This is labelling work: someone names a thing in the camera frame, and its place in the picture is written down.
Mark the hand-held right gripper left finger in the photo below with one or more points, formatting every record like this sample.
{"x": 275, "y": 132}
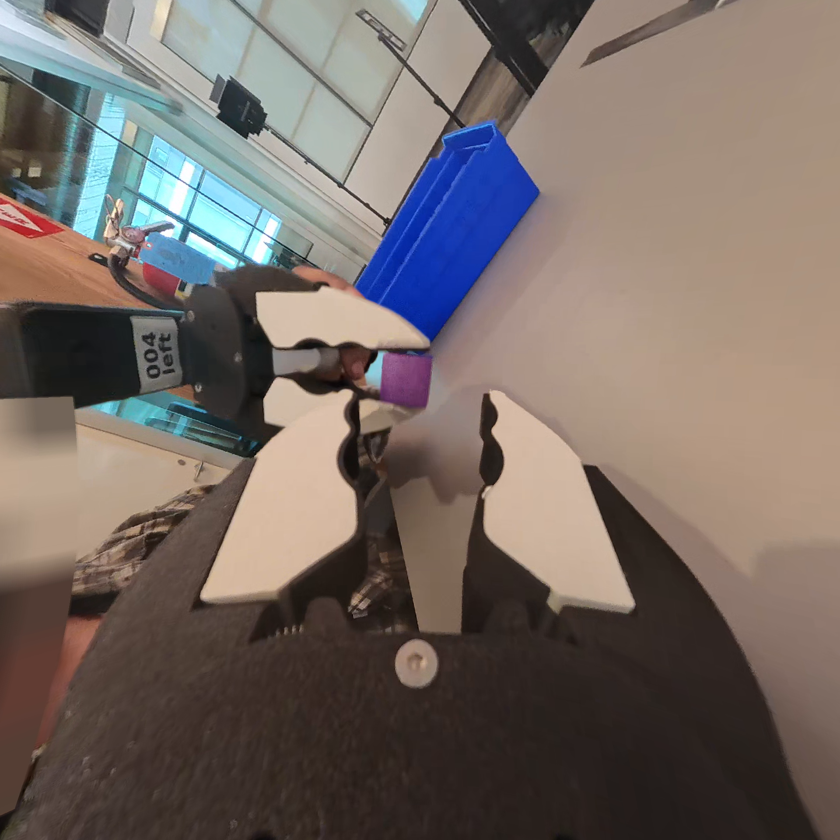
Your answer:
{"x": 289, "y": 525}

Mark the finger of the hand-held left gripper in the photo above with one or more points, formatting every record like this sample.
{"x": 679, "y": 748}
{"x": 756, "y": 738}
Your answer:
{"x": 328, "y": 318}
{"x": 295, "y": 403}

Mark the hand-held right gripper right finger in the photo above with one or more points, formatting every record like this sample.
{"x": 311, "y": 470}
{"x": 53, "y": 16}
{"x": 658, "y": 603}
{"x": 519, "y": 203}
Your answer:
{"x": 551, "y": 525}

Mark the purple cube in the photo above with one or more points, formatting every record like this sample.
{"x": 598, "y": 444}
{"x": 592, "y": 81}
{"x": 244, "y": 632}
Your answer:
{"x": 407, "y": 380}

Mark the blue plastic bin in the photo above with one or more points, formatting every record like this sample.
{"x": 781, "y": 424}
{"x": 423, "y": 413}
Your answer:
{"x": 446, "y": 229}

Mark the person's left forearm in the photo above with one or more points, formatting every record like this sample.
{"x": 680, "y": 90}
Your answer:
{"x": 138, "y": 538}

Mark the person's left hand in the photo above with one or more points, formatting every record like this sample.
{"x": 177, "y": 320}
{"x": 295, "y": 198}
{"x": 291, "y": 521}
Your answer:
{"x": 348, "y": 364}

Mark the red fire extinguisher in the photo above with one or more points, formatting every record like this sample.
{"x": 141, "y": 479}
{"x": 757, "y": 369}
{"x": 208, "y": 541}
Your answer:
{"x": 161, "y": 279}

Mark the red arrow sign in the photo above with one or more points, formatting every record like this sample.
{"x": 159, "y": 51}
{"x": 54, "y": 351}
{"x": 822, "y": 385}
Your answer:
{"x": 19, "y": 216}

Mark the black ceiling pole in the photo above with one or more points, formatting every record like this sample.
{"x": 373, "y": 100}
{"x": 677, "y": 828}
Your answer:
{"x": 384, "y": 29}

